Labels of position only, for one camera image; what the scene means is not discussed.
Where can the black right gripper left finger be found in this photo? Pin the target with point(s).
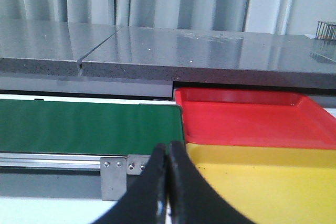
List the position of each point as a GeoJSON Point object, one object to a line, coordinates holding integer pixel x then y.
{"type": "Point", "coordinates": [146, 200]}

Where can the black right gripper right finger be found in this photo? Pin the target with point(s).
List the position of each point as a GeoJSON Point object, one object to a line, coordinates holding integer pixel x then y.
{"type": "Point", "coordinates": [192, 199]}

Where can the steel conveyor end plate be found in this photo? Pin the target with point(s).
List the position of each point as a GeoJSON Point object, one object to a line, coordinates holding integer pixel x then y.
{"type": "Point", "coordinates": [136, 163]}

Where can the yellow plastic tray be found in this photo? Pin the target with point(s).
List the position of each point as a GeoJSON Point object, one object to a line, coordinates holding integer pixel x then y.
{"type": "Point", "coordinates": [271, 185]}

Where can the red plastic tray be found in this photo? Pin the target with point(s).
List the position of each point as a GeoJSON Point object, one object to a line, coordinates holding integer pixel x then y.
{"type": "Point", "coordinates": [254, 118]}

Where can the green conveyor belt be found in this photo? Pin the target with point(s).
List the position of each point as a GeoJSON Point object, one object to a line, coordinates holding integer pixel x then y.
{"type": "Point", "coordinates": [35, 126]}

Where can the grey stone counter slab right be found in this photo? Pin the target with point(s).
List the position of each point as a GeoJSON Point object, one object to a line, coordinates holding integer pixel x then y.
{"type": "Point", "coordinates": [215, 57]}

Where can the grey stone counter slab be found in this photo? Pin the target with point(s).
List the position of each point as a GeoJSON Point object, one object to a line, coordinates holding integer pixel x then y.
{"type": "Point", "coordinates": [215, 57]}
{"type": "Point", "coordinates": [51, 48]}

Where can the grey stone counter slab left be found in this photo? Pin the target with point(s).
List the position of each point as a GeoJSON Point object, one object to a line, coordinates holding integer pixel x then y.
{"type": "Point", "coordinates": [51, 48]}

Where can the steel conveyor support bracket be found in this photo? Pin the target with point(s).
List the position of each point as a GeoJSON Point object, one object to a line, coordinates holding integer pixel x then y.
{"type": "Point", "coordinates": [113, 176]}

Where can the aluminium conveyor side rail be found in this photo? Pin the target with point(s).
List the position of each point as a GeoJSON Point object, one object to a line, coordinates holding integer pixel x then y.
{"type": "Point", "coordinates": [57, 161]}

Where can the wire rack on counter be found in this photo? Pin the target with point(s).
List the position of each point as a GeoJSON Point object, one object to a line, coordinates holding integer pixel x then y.
{"type": "Point", "coordinates": [326, 31]}

